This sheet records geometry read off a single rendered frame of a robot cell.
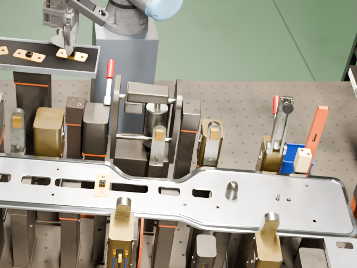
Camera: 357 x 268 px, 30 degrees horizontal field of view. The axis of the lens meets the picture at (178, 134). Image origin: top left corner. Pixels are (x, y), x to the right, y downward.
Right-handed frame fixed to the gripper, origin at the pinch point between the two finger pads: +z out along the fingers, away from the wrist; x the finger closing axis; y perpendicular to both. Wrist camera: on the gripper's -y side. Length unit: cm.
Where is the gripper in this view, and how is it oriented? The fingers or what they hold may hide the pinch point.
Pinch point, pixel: (71, 50)
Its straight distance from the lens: 189.4
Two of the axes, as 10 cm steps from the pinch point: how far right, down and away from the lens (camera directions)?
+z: -1.1, 7.6, 6.4
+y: -9.8, -2.0, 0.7
